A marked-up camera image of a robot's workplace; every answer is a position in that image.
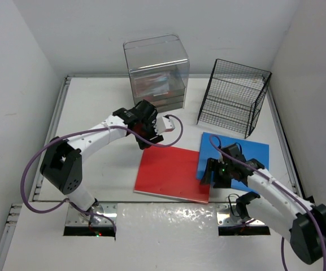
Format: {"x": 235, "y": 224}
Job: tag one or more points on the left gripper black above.
{"x": 153, "y": 136}

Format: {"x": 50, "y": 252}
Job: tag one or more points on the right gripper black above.
{"x": 211, "y": 165}

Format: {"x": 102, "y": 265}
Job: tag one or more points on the clear plastic drawer unit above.
{"x": 158, "y": 69}

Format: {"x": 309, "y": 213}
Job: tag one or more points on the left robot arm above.
{"x": 62, "y": 163}

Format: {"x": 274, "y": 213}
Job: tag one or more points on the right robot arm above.
{"x": 298, "y": 221}

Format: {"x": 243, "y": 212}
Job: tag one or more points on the blue folder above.
{"x": 251, "y": 150}

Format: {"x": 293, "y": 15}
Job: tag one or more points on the red folder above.
{"x": 171, "y": 172}

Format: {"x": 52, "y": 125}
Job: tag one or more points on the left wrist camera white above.
{"x": 163, "y": 125}

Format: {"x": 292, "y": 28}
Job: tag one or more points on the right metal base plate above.
{"x": 228, "y": 217}

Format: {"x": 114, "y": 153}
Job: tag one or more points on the metal base plate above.
{"x": 105, "y": 214}
{"x": 228, "y": 217}

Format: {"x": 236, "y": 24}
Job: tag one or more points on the black wire mesh rack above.
{"x": 234, "y": 96}

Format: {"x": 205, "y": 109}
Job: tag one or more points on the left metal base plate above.
{"x": 105, "y": 214}

